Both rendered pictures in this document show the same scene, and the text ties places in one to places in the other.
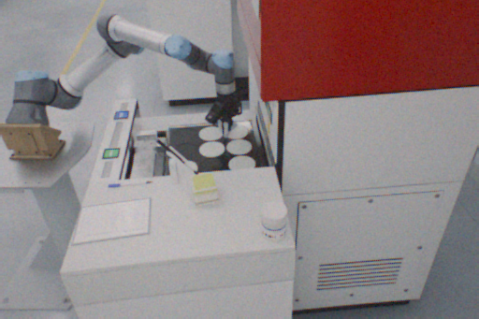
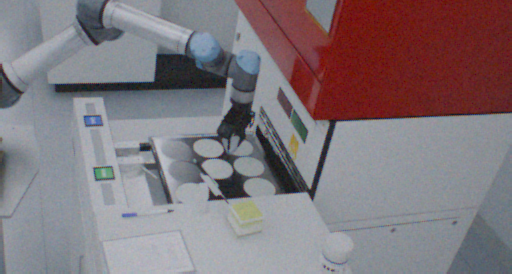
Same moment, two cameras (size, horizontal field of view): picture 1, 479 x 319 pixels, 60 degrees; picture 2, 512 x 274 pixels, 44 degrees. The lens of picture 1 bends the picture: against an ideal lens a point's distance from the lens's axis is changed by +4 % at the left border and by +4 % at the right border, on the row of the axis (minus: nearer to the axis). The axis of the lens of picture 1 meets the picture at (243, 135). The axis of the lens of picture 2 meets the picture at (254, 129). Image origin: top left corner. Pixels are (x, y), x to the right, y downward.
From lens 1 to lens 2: 0.69 m
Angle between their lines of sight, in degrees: 17
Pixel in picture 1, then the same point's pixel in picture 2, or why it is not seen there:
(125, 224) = (164, 261)
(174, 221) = (218, 257)
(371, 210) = (392, 240)
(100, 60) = (67, 47)
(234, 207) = (279, 240)
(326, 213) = not seen: hidden behind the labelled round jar
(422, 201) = (440, 229)
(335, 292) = not seen: outside the picture
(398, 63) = (447, 87)
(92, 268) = not seen: outside the picture
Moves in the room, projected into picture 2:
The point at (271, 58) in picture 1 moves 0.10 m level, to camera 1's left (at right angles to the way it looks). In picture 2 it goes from (335, 75) to (299, 74)
